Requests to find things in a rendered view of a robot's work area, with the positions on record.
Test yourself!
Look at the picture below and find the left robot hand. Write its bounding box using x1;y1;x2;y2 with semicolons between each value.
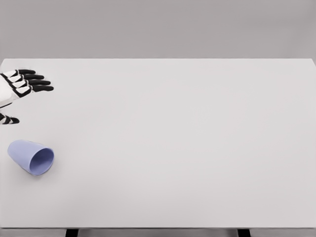
0;69;54;125

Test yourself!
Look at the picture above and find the lavender plastic cup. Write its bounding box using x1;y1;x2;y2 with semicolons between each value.
7;139;55;177

